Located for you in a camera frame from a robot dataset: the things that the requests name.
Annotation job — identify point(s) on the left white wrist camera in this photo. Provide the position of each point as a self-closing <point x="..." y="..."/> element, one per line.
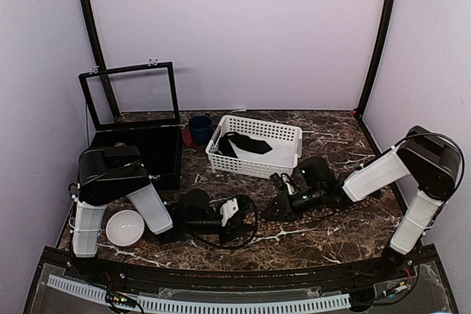
<point x="228" y="210"/>

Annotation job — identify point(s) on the black frame post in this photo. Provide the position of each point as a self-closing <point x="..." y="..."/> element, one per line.
<point x="98" y="56"/>
<point x="377" y="54"/>

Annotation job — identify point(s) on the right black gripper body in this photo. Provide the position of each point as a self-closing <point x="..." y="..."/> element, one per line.
<point x="313" y="200"/>

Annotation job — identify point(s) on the red round coaster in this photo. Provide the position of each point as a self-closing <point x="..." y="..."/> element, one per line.
<point x="188" y="141"/>

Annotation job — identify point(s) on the white perforated plastic basket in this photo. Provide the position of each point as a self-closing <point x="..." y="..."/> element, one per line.
<point x="285" y="140"/>

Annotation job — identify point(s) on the white bowl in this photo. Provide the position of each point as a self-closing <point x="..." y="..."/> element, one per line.
<point x="125" y="228"/>

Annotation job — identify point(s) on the black glass-lid display box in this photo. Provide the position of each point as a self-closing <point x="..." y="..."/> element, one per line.
<point x="137" y="106"/>

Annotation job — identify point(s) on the dark blue mug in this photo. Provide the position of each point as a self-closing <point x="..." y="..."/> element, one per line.
<point x="201" y="129"/>

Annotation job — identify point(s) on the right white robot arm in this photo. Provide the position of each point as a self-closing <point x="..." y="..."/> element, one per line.
<point x="430" y="164"/>

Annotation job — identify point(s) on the black tie in basket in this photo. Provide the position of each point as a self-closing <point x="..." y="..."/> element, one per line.
<point x="243" y="142"/>

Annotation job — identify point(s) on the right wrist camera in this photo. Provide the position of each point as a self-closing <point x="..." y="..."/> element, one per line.
<point x="284" y="183"/>

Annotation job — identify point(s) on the left black frame post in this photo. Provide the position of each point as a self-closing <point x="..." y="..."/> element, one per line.
<point x="98" y="56"/>

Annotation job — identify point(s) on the brown floral patterned tie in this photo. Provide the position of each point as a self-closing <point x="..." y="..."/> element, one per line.
<point x="324" y="213"/>

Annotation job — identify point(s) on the right black frame post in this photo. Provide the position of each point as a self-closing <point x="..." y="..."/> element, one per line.
<point x="377" y="54"/>

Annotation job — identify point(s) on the white slotted cable duct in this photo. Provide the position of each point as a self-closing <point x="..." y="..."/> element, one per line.
<point x="181" y="302"/>

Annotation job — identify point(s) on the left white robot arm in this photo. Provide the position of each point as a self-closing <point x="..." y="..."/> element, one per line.
<point x="107" y="174"/>

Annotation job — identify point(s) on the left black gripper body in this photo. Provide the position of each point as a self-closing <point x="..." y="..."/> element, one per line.
<point x="229" y="232"/>

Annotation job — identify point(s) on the black curved front rail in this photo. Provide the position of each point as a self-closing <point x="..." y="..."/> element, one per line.
<point x="285" y="261"/>

